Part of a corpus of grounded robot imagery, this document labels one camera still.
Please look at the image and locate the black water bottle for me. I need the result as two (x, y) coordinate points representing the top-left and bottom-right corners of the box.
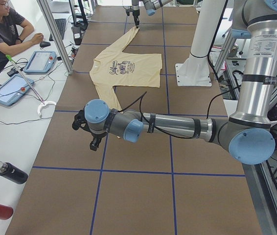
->
(0, 161), (28, 184)

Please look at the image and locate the aluminium frame post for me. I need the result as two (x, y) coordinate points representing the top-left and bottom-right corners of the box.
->
(36, 0), (73, 75)

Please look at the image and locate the metal rod with green tip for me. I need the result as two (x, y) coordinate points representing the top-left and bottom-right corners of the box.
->
(5, 55), (45, 104)

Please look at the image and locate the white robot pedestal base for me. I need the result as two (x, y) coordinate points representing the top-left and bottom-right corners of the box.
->
(175, 0), (228, 87)

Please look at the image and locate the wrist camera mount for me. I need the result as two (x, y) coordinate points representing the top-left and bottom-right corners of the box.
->
(125, 7), (132, 16)
(72, 110), (89, 131)

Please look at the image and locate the cream long-sleeve printed shirt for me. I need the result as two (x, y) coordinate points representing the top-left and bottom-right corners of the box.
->
(90, 26), (163, 140)

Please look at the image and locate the seated person in grey shirt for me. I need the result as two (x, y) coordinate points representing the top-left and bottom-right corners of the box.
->
(0, 0), (44, 72)

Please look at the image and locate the black computer mouse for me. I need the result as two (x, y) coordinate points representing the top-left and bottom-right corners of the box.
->
(39, 41), (51, 48)

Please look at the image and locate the black keyboard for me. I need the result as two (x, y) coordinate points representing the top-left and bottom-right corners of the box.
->
(54, 18), (67, 40)

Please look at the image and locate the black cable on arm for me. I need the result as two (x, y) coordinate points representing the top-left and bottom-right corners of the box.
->
(118, 92), (242, 139)

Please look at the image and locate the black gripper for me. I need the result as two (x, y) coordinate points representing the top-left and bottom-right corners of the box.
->
(131, 5), (139, 28)
(90, 133), (106, 150)

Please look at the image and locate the far blue teach pendant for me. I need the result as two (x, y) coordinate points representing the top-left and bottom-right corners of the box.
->
(23, 51), (57, 74)

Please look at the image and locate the blue teach pendant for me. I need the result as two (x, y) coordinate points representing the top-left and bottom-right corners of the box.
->
(23, 51), (57, 74)
(0, 74), (30, 106)

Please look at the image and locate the white curved hook tool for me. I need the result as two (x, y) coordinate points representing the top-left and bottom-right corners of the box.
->
(37, 101), (57, 118)

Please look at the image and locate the near blue teach pendant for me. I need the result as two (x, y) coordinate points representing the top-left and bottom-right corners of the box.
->
(0, 74), (30, 106)

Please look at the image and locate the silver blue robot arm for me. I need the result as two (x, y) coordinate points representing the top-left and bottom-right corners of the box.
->
(126, 0), (171, 28)
(81, 0), (277, 165)

